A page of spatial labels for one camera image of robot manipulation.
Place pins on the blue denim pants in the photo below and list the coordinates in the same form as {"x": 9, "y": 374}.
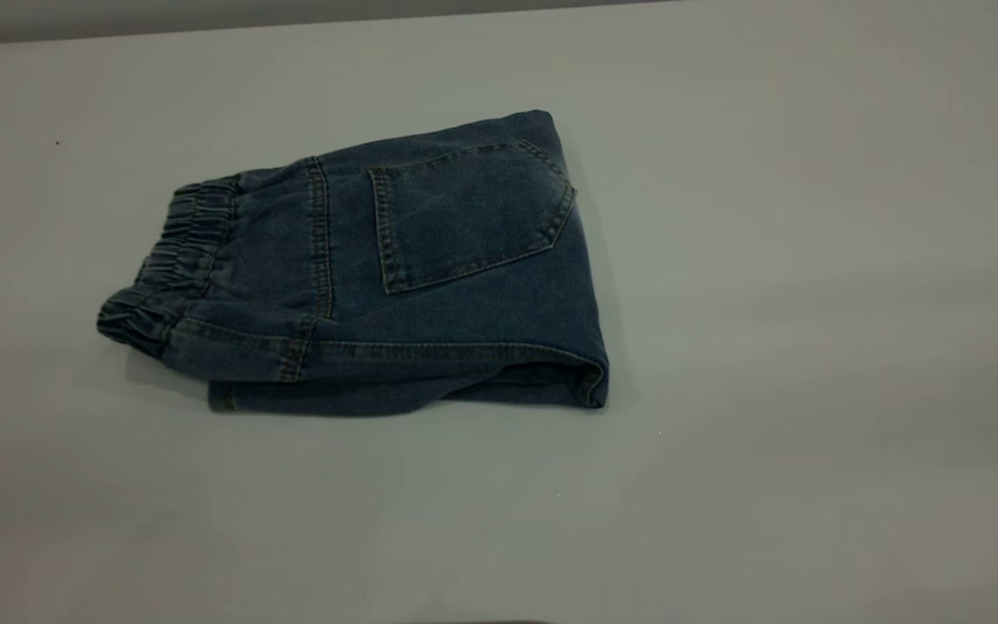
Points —
{"x": 430, "y": 286}

